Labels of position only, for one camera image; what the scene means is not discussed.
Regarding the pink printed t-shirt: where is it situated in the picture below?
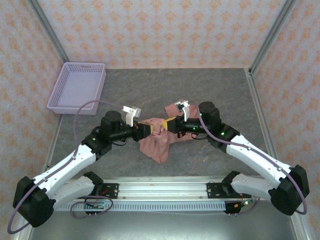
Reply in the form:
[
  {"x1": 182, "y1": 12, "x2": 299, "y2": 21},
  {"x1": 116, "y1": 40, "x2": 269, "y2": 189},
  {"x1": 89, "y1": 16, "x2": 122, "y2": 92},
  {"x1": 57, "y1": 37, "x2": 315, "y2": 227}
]
[{"x1": 138, "y1": 101, "x2": 201, "y2": 165}]

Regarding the lilac plastic basket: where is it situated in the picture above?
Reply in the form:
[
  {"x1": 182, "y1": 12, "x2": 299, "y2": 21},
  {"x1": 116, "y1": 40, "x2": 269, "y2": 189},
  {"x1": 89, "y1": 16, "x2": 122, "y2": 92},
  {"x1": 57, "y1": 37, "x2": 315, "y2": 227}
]
[{"x1": 46, "y1": 61, "x2": 107, "y2": 116}]

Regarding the small circuit board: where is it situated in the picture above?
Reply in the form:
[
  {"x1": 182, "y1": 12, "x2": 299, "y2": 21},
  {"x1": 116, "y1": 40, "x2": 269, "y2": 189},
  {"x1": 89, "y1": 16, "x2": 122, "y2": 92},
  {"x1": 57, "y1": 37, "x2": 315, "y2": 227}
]
[
  {"x1": 233, "y1": 199, "x2": 258, "y2": 210},
  {"x1": 86, "y1": 201, "x2": 105, "y2": 210}
]

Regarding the grey metal sheet panel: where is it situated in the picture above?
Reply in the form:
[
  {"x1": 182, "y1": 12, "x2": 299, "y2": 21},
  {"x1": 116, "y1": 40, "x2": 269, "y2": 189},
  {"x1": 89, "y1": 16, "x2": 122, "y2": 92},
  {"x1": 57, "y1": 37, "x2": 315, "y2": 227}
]
[{"x1": 27, "y1": 209, "x2": 300, "y2": 240}]

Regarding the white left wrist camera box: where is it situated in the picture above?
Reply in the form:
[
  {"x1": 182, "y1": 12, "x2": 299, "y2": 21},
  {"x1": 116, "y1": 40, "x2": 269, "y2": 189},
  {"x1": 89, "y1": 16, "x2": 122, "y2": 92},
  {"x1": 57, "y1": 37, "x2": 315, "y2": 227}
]
[{"x1": 121, "y1": 106, "x2": 143, "y2": 126}]

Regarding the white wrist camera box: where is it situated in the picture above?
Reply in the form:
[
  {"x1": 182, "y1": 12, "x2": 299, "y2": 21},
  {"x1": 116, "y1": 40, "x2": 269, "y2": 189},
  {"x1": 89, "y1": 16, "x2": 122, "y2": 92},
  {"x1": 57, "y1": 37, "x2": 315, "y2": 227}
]
[
  {"x1": 121, "y1": 106, "x2": 143, "y2": 126},
  {"x1": 174, "y1": 99, "x2": 191, "y2": 123}
]

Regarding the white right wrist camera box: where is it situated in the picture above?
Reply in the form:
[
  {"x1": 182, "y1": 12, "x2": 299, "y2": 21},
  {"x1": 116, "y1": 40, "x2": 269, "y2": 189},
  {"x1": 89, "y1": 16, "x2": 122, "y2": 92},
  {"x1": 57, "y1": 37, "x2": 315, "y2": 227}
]
[{"x1": 174, "y1": 99, "x2": 191, "y2": 123}]

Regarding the aluminium table side rail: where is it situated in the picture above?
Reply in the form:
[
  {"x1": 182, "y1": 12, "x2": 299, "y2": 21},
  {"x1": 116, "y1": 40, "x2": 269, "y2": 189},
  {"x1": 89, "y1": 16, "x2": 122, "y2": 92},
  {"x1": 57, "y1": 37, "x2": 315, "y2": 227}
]
[
  {"x1": 43, "y1": 114, "x2": 64, "y2": 176},
  {"x1": 246, "y1": 68, "x2": 283, "y2": 171}
]

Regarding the aluminium mounting rail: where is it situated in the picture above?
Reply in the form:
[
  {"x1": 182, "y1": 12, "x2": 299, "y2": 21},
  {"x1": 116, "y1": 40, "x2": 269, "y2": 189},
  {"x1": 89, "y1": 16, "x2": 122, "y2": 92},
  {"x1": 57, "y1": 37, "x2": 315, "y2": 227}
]
[{"x1": 49, "y1": 177, "x2": 276, "y2": 201}]

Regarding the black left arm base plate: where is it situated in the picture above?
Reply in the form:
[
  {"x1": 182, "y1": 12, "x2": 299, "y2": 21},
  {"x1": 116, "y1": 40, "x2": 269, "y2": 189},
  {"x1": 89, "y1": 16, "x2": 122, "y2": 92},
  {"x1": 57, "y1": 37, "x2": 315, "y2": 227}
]
[{"x1": 84, "y1": 183, "x2": 120, "y2": 200}]

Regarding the grey slotted cable duct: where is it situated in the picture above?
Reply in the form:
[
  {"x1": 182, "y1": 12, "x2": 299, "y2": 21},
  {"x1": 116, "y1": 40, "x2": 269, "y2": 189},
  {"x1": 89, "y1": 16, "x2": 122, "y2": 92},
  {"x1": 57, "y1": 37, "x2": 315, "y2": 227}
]
[{"x1": 53, "y1": 201, "x2": 227, "y2": 212}]

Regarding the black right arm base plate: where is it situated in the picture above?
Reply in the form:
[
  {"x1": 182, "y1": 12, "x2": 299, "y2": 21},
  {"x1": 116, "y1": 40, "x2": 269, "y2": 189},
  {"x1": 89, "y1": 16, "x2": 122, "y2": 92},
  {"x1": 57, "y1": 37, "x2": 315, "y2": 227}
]
[{"x1": 206, "y1": 181, "x2": 252, "y2": 200}]

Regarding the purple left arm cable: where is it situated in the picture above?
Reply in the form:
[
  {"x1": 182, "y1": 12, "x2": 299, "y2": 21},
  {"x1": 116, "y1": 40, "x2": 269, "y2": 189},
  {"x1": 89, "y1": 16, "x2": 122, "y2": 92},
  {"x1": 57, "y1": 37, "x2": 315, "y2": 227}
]
[{"x1": 6, "y1": 99, "x2": 125, "y2": 235}]

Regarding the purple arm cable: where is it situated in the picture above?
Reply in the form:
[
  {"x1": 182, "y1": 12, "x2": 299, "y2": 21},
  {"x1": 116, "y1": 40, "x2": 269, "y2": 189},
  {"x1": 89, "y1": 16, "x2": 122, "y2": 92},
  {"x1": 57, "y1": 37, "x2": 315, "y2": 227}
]
[
  {"x1": 6, "y1": 99, "x2": 125, "y2": 235},
  {"x1": 196, "y1": 102, "x2": 308, "y2": 216}
]

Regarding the aluminium frame post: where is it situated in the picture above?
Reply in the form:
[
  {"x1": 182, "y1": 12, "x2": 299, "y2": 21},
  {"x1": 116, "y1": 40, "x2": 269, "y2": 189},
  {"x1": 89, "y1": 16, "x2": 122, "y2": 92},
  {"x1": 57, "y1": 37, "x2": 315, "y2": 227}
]
[
  {"x1": 26, "y1": 0, "x2": 76, "y2": 77},
  {"x1": 248, "y1": 0, "x2": 299, "y2": 77}
]

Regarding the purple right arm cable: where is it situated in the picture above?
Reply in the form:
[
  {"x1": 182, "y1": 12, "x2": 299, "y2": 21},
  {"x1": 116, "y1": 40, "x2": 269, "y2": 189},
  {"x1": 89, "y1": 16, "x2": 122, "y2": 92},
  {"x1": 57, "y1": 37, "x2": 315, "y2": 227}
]
[{"x1": 196, "y1": 102, "x2": 308, "y2": 216}]

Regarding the short aluminium frame strut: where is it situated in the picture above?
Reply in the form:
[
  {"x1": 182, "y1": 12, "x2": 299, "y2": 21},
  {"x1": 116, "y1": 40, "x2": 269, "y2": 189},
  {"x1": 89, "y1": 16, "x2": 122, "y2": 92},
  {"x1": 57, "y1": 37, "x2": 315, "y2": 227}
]
[
  {"x1": 289, "y1": 214, "x2": 311, "y2": 240},
  {"x1": 13, "y1": 226, "x2": 32, "y2": 240}
]

